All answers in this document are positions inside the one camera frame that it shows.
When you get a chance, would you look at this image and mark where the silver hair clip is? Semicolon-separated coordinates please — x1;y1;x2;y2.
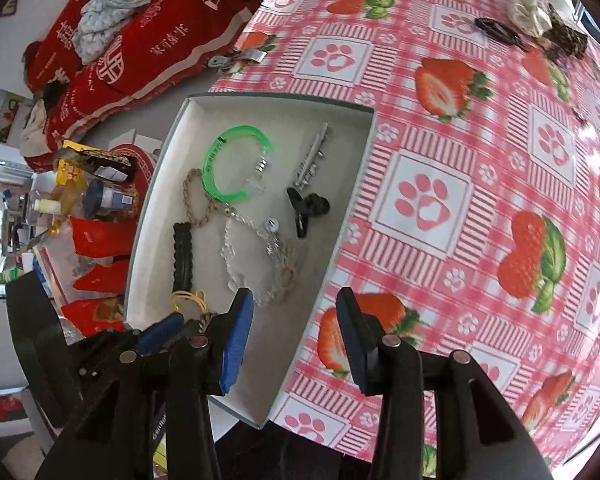
292;122;331;191

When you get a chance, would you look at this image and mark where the yellow liquid bottle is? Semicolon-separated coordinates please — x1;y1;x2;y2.
27;195;81;233

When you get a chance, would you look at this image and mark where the tan braided rope bracelet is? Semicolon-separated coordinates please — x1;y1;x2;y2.
181;167;218;226

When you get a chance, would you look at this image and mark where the leopard print scrunchie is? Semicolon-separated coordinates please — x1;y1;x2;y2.
542;5;591;58

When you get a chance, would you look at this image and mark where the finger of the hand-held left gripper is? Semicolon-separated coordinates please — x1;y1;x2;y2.
77;312;186;376

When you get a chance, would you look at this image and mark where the black ribbed hair clip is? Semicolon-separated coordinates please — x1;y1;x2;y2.
171;221;197;296

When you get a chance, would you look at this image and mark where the blue capped jar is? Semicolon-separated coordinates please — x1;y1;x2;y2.
82;180;136;218

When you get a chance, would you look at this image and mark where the yellow black snack packet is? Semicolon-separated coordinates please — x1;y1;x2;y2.
55;140;131;183

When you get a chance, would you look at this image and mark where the grey knitted cloth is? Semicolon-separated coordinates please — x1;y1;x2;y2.
72;0;173;63

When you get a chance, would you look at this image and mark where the white cardboard piece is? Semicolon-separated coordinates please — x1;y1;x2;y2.
115;130;163;156

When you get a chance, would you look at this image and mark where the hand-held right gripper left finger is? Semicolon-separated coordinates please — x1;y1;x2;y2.
35;287;255;480

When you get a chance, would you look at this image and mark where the white scrunchie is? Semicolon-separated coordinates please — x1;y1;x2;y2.
507;0;553;38

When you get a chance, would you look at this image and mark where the red snack packet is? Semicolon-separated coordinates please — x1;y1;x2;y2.
60;297;128;338
72;260;131;293
70;217;136;258

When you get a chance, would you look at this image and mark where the red printed blanket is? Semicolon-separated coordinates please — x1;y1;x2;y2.
22;0;261;171

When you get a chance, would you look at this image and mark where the clear bead bracelet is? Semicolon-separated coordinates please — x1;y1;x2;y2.
220;205;301;308

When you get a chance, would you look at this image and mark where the white jewelry box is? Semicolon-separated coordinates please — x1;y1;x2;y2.
122;92;377;431

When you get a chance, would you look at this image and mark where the red patterned round tray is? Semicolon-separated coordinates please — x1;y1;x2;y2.
107;142;161;186

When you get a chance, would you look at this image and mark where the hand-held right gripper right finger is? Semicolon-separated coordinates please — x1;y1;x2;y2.
336;287;556;480

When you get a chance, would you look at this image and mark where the small silver earring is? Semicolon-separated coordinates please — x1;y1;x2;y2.
262;217;283;256

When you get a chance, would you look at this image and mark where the black hair tie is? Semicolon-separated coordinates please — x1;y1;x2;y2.
474;16;528;48

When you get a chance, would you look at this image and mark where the green plastic bangle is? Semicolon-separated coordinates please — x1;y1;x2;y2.
201;125;276;205

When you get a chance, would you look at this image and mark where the silver metal clip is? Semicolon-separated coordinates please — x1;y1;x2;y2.
207;47;268;71

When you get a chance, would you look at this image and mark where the yellow hair tie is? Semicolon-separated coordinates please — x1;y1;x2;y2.
172;287;212;318

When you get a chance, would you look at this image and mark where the black bow hair clip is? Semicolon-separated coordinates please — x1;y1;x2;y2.
286;187;331;240

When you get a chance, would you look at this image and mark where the pink strawberry tablecloth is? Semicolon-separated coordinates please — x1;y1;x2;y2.
207;0;600;480

